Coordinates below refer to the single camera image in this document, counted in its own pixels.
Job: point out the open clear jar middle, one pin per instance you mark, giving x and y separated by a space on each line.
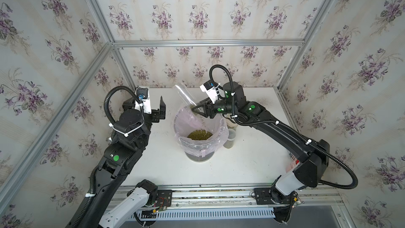
231 138

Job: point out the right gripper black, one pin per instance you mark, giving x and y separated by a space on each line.
210 108

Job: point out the jar with beige lid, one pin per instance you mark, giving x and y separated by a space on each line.
231 124

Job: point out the aluminium frame post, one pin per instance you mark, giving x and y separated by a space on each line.
314 26
107 34

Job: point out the clear jar with mung beans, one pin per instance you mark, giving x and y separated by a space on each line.
186 97

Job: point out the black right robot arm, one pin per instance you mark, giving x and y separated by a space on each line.
311 154

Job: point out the aluminium frame crossbar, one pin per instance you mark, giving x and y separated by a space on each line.
207 43

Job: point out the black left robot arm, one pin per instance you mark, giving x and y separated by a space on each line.
129 141

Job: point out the aluminium frame post left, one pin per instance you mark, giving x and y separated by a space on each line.
107 34

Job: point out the mesh bin with plastic bag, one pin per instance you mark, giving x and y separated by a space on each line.
185 122

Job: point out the aluminium frame post right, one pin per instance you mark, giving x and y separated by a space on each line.
314 26

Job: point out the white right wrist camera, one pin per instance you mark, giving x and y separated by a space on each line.
211 89

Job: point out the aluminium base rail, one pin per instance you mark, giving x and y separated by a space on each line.
209 202

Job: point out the pink pen holder cup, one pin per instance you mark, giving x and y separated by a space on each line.
293 164

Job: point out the mung beans in bin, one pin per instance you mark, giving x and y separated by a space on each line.
200 135

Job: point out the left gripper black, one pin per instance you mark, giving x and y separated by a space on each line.
156 114

